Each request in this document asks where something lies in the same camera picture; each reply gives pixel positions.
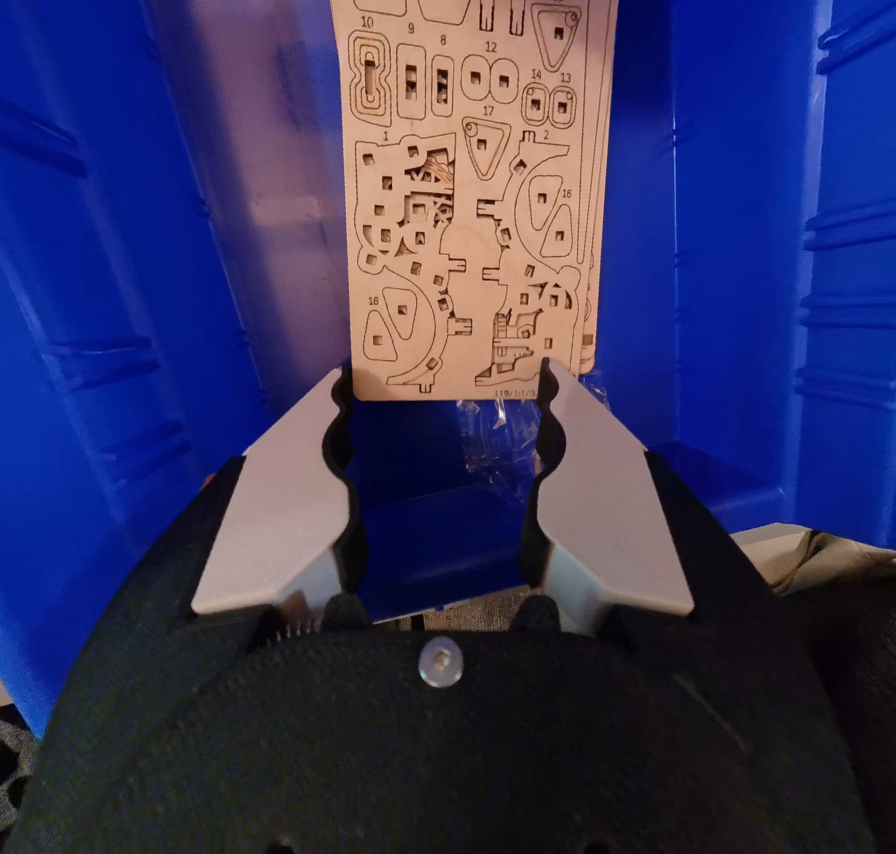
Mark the wooden puzzle sheet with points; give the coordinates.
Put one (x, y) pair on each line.
(586, 350)
(469, 238)

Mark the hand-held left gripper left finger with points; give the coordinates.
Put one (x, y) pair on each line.
(280, 511)

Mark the blue plastic bin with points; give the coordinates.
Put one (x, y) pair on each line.
(105, 308)

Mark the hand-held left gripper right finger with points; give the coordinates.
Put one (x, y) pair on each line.
(609, 511)

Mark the person's brown trousers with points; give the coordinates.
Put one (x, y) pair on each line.
(840, 563)

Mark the clear plastic wrapper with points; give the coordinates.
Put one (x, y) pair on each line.
(500, 434)

